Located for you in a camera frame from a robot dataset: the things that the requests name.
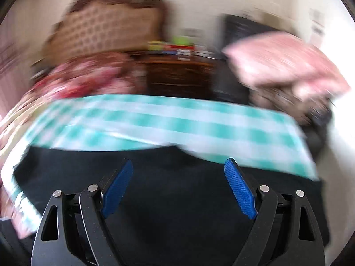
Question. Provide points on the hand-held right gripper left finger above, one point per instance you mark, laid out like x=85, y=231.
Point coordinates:
x=116, y=188

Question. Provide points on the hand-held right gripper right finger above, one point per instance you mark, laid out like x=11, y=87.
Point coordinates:
x=240, y=191

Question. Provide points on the black pants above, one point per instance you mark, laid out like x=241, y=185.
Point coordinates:
x=177, y=199

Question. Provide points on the green checkered tablecloth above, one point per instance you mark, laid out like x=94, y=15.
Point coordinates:
x=166, y=116

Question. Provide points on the beige plaid quilt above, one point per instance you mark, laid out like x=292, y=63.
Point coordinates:
x=277, y=99

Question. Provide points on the black leather sofa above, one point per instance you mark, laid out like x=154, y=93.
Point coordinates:
x=230, y=77

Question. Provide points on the red floral blanket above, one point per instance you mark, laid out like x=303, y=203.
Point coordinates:
x=83, y=74

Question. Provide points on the dark wooden nightstand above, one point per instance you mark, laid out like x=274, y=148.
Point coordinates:
x=177, y=74

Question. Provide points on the small pink pillow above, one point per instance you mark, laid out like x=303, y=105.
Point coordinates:
x=321, y=88

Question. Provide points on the large pink pillow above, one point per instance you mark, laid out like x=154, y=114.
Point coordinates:
x=271, y=58

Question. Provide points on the yellow lidded jar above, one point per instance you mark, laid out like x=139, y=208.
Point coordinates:
x=155, y=46

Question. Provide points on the pink striped curtain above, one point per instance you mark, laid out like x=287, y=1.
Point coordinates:
x=11, y=69

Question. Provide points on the green plastic item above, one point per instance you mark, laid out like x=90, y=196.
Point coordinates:
x=181, y=41

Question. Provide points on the tufted brown leather headboard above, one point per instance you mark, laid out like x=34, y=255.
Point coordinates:
x=105, y=27

